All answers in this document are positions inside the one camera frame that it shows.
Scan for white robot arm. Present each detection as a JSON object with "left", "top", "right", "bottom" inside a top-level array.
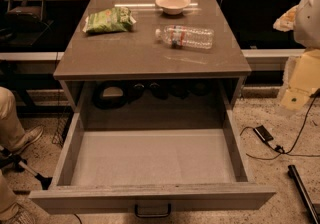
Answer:
[{"left": 273, "top": 0, "right": 320, "bottom": 111}]

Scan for black drawer handle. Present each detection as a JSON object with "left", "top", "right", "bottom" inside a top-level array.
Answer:
[{"left": 134, "top": 204, "right": 172, "bottom": 219}]

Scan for black power adapter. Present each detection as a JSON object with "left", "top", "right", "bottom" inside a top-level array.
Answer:
[{"left": 253, "top": 125, "right": 273, "bottom": 143}]

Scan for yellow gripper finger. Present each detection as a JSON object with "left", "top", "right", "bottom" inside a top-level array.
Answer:
[{"left": 279, "top": 49, "right": 320, "bottom": 111}]

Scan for white bowl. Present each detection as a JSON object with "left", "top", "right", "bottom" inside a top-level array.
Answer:
[{"left": 155, "top": 0, "right": 191, "bottom": 15}]

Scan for grey cabinet with top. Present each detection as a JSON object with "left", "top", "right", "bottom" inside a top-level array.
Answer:
[{"left": 53, "top": 0, "right": 253, "bottom": 132}]

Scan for person's leg beige trousers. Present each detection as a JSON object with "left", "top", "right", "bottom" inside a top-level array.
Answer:
[{"left": 0, "top": 87, "right": 25, "bottom": 152}]

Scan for black chair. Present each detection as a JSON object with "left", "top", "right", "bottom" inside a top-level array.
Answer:
[{"left": 0, "top": 0, "right": 51, "bottom": 46}]

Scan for clear plastic water bottle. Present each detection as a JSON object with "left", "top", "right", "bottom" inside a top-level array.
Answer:
[{"left": 155, "top": 25, "right": 214, "bottom": 49}]

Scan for green chip bag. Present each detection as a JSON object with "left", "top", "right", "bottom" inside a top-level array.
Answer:
[{"left": 83, "top": 7, "right": 136, "bottom": 34}]

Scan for beige shoe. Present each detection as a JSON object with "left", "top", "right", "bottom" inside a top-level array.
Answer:
[
  {"left": 0, "top": 204, "right": 36, "bottom": 224},
  {"left": 12, "top": 125, "right": 44, "bottom": 154}
]

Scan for black cable on floor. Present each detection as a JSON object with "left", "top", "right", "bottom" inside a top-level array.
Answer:
[{"left": 239, "top": 91, "right": 320, "bottom": 162}]

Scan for open grey top drawer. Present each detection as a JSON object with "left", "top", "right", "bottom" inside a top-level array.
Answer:
[{"left": 30, "top": 122, "right": 275, "bottom": 214}]

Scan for black pole on floor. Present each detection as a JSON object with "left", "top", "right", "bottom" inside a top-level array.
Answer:
[{"left": 288, "top": 165, "right": 320, "bottom": 224}]

